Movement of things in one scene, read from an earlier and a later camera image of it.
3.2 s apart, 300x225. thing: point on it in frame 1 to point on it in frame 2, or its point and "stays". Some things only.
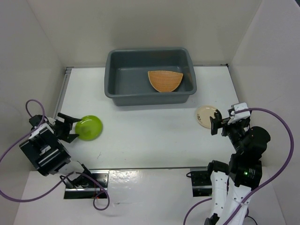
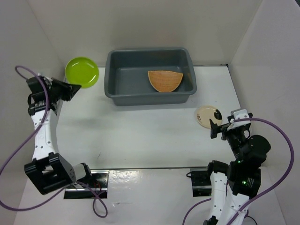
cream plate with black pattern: [203, 115] stays
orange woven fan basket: [164, 81] stays
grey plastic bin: [127, 80] stays
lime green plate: [89, 128] to [82, 71]
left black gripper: [67, 126] to [70, 90]
